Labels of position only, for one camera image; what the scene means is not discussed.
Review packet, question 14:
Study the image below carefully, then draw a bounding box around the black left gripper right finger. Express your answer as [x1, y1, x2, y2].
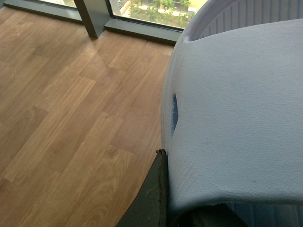
[177, 203, 248, 227]

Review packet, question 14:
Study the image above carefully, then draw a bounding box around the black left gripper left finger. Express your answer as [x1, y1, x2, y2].
[117, 149, 169, 227]

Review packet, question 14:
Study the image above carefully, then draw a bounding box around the light blue slipper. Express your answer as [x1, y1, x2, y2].
[161, 0, 303, 227]

